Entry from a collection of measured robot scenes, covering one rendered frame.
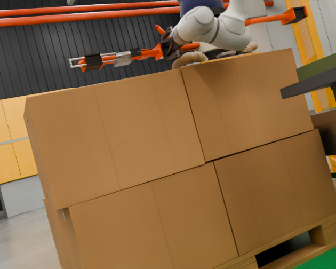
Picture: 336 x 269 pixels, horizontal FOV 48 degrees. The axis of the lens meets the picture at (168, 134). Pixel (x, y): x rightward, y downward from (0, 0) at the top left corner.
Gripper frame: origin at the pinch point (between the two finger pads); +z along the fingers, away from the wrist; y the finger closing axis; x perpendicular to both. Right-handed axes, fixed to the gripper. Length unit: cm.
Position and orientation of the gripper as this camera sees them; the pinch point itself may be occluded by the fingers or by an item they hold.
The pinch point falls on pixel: (162, 51)
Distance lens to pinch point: 177.7
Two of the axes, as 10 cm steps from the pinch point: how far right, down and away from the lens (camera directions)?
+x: 8.8, -2.3, 4.1
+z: -3.9, 1.1, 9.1
